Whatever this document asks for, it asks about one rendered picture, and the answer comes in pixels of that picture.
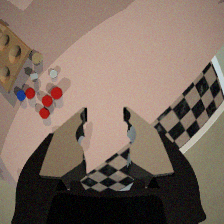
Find tan disc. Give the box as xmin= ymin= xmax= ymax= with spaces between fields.
xmin=32 ymin=53 xmax=43 ymax=64

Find red disc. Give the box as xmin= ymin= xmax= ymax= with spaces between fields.
xmin=51 ymin=87 xmax=63 ymax=99
xmin=39 ymin=108 xmax=50 ymax=119
xmin=42 ymin=95 xmax=53 ymax=107
xmin=25 ymin=88 xmax=35 ymax=99

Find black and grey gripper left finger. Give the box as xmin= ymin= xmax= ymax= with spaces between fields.
xmin=11 ymin=107 xmax=87 ymax=224

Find tan tray with round pockets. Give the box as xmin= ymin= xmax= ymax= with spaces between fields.
xmin=0 ymin=20 xmax=32 ymax=92

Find blue disc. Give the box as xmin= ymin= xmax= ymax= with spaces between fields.
xmin=17 ymin=90 xmax=26 ymax=101

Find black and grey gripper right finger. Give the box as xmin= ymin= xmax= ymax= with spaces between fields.
xmin=123 ymin=106 xmax=206 ymax=223

